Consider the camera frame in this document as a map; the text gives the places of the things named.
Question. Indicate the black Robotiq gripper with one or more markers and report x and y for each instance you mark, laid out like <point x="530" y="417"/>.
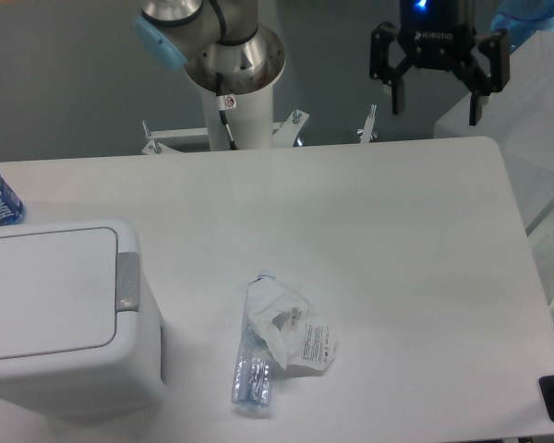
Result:
<point x="432" y="35"/>

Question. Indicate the grey trash can push button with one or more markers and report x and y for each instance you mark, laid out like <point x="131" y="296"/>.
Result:
<point x="127" y="282"/>

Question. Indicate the white trash can lid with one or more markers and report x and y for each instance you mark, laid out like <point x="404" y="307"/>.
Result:
<point x="57" y="291"/>

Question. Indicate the white trash can body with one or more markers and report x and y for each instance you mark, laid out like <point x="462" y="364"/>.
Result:
<point x="124" y="374"/>

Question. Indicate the blue plastic water jug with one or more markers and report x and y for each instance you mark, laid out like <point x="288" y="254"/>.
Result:
<point x="524" y="15"/>

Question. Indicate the crumpled white paper wrapper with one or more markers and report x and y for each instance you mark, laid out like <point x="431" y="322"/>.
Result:
<point x="295" y="332"/>

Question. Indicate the crushed clear plastic bottle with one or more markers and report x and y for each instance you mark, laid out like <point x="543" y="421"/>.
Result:
<point x="252" y="382"/>

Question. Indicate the white metal base frame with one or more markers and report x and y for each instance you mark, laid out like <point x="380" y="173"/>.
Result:
<point x="286" y="134"/>

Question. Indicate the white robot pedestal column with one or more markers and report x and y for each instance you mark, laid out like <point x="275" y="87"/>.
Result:
<point x="244" y="118"/>

